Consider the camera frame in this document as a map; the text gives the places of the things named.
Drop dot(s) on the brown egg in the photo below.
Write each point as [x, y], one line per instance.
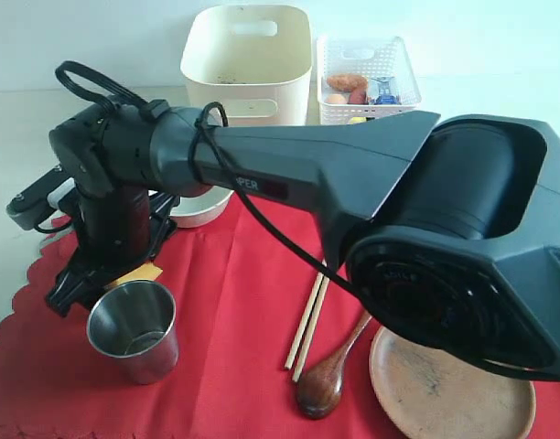
[336, 99]

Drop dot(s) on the white perforated plastic basket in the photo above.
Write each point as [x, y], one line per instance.
[370, 58]

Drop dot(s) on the dark wooden spoon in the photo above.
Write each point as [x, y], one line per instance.
[319, 390]

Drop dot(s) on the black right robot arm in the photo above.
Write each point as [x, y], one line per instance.
[447, 232]

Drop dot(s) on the yellow cheese wedge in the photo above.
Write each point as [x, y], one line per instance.
[145, 272]

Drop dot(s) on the blue white milk carton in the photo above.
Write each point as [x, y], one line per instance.
[382, 91]

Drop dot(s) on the red sausage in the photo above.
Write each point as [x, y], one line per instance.
[358, 97]

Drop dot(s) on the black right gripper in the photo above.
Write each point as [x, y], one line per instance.
[116, 233]

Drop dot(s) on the cream plastic storage bin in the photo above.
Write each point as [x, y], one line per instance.
[256, 60]

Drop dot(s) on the round wooden plate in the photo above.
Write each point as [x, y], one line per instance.
[428, 393]

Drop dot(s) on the yellow lemon with sticker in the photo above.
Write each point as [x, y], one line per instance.
[356, 120]

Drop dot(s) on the white ceramic bowl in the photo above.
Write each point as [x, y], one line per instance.
[198, 211]

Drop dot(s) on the stainless steel cup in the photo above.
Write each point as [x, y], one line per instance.
[135, 325]

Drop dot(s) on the wooden chopstick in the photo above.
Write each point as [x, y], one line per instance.
[290, 359]
[301, 355]

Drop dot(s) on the red scalloped table cloth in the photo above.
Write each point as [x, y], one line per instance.
[240, 295]

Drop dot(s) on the fried chicken nugget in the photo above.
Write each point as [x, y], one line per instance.
[347, 82]

